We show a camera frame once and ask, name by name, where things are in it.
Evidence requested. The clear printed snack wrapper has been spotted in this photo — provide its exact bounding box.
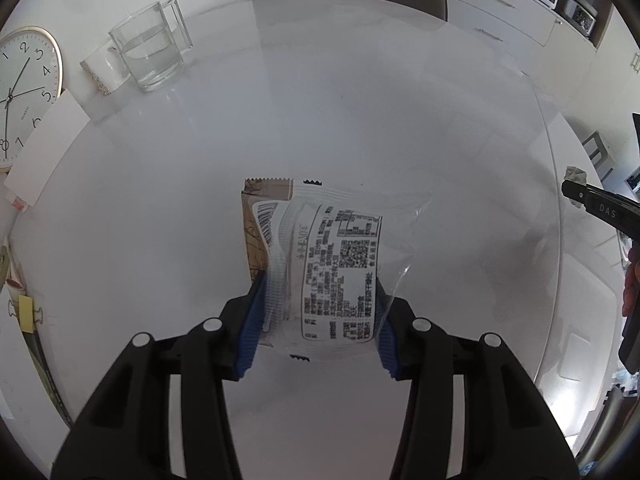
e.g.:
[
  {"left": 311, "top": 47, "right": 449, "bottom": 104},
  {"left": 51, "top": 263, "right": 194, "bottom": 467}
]
[{"left": 252, "top": 180, "right": 433, "bottom": 363}]

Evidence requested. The small white appliance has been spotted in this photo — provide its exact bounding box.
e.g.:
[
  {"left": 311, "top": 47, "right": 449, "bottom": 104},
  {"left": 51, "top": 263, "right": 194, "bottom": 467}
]
[{"left": 557, "top": 0, "right": 598, "bottom": 36}]

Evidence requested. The brown patterned wrapper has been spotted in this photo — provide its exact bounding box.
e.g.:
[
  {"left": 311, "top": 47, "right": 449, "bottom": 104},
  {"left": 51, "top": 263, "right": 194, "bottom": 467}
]
[{"left": 241, "top": 177, "right": 296, "bottom": 281}]

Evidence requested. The person's right hand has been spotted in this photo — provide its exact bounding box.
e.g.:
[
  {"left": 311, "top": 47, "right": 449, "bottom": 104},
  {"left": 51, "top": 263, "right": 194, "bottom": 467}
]
[{"left": 622, "top": 247, "right": 640, "bottom": 317}]

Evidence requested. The white cabinet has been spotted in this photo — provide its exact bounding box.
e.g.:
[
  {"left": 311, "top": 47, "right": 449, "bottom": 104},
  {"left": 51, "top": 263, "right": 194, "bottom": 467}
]
[{"left": 445, "top": 0, "right": 616, "bottom": 51}]

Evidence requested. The yellow binder clip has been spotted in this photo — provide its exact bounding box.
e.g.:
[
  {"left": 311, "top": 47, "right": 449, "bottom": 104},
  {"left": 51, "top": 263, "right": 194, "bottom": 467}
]
[{"left": 7, "top": 295, "right": 45, "bottom": 333}]

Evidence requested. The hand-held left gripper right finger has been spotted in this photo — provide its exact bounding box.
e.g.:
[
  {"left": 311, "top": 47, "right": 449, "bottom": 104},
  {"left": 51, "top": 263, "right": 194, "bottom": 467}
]
[{"left": 374, "top": 280, "right": 581, "bottom": 480}]

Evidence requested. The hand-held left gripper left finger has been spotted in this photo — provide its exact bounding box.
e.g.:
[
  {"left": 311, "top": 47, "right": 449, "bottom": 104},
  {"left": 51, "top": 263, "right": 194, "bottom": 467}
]
[{"left": 50, "top": 270, "right": 266, "bottom": 480}]

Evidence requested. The white speckled mug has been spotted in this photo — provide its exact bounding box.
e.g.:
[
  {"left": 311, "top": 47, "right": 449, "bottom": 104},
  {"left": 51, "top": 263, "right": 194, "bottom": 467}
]
[{"left": 80, "top": 42, "right": 132, "bottom": 97}]

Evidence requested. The round wall clock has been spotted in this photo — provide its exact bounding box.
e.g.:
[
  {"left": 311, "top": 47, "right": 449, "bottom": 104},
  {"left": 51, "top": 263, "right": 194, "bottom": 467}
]
[{"left": 0, "top": 26, "right": 65, "bottom": 170}]

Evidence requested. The white box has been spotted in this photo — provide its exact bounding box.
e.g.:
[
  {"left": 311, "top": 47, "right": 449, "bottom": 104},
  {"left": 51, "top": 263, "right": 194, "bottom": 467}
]
[{"left": 5, "top": 91, "right": 92, "bottom": 208}]

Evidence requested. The glass mug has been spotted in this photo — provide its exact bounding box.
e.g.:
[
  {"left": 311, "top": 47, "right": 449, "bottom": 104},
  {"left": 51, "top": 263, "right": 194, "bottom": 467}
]
[{"left": 108, "top": 0, "right": 194, "bottom": 93}]

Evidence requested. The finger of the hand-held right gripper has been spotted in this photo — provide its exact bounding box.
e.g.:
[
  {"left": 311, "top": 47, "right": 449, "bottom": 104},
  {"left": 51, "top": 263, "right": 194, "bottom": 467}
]
[{"left": 561, "top": 180, "right": 640, "bottom": 238}]

